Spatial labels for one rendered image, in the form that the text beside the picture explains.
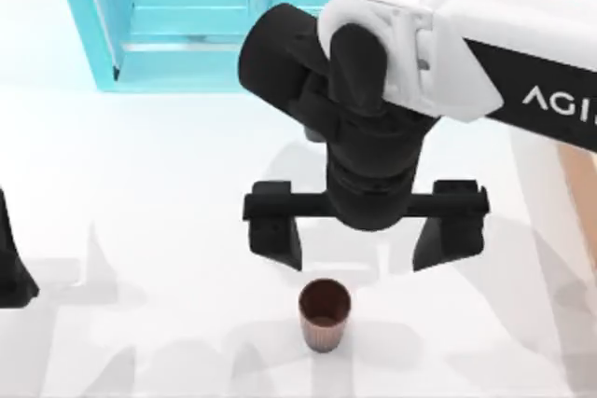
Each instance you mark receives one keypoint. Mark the brown ribbed cup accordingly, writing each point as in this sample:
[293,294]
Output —
[324,319]

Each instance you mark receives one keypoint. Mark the light blue rack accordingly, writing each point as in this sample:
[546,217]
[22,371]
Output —
[186,20]

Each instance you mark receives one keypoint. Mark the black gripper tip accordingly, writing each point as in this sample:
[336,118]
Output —
[14,258]

